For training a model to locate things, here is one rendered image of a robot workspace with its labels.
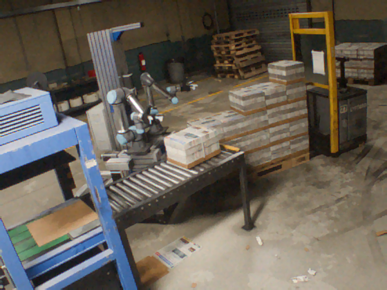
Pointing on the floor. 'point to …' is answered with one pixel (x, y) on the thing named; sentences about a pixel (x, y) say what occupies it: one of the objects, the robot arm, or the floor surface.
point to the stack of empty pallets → (236, 44)
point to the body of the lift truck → (321, 101)
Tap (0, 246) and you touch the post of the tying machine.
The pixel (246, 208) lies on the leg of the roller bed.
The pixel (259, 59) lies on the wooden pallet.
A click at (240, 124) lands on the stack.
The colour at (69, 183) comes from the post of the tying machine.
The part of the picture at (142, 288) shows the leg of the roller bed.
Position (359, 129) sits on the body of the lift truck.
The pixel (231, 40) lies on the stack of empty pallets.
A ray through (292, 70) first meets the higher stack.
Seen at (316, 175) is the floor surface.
